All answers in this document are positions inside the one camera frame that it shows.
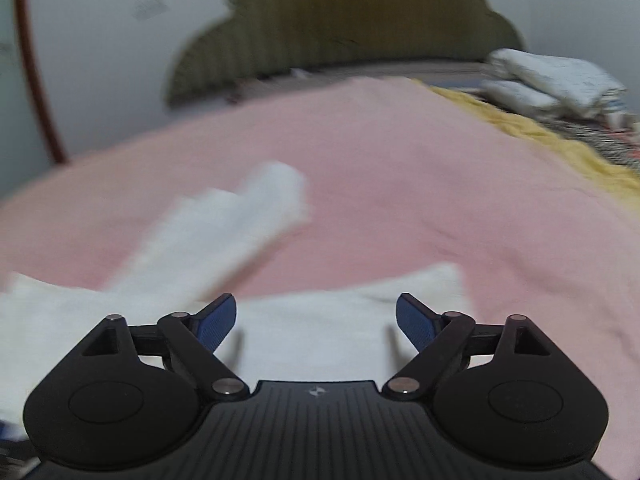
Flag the white cream pants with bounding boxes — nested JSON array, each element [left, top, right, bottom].
[[1, 162, 473, 434]]

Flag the pink bed sheet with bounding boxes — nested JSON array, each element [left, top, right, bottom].
[[1, 78, 639, 479]]

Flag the yellow blanket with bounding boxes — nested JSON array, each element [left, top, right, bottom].
[[422, 84, 639, 212]]

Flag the black and white striped cloth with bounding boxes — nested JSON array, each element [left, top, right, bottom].
[[540, 118, 639, 172]]

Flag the white printed folded quilt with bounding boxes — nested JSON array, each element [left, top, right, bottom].
[[486, 49, 627, 118]]

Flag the olive upholstered headboard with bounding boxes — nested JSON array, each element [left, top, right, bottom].
[[165, 0, 524, 107]]

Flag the brown wooden door frame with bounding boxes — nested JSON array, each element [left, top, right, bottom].
[[13, 0, 68, 165]]

